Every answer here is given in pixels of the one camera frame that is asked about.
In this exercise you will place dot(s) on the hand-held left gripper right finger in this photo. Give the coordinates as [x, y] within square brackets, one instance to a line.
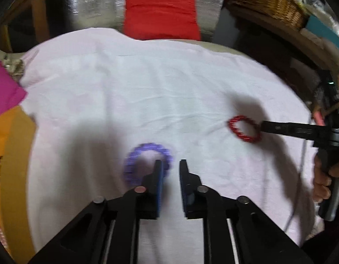
[183, 187]

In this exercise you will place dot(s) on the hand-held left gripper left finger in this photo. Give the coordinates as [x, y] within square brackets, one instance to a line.
[158, 187]

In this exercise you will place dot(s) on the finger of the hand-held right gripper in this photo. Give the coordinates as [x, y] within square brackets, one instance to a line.
[290, 129]

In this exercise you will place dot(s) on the person's right hand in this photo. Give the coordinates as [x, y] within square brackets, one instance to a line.
[322, 181]

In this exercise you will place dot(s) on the teal box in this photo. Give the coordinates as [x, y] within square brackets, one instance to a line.
[327, 33]

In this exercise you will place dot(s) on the white cloth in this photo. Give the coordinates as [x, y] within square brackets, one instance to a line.
[131, 88]

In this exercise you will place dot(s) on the wooden shelf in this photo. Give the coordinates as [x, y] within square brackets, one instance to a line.
[271, 27]

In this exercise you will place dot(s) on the wicker basket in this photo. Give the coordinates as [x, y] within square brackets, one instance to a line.
[279, 5]

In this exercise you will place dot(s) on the red cushion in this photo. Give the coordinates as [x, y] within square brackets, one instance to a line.
[161, 13]

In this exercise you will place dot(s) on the pink paper sheet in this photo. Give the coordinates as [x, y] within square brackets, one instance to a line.
[5, 90]

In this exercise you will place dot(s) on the crumpled foil piece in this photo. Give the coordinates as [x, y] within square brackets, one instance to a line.
[14, 66]

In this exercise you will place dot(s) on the silver foil sheet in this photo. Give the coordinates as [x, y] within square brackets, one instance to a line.
[95, 2]

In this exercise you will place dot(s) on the wooden chair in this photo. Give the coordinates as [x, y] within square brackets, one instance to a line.
[37, 13]

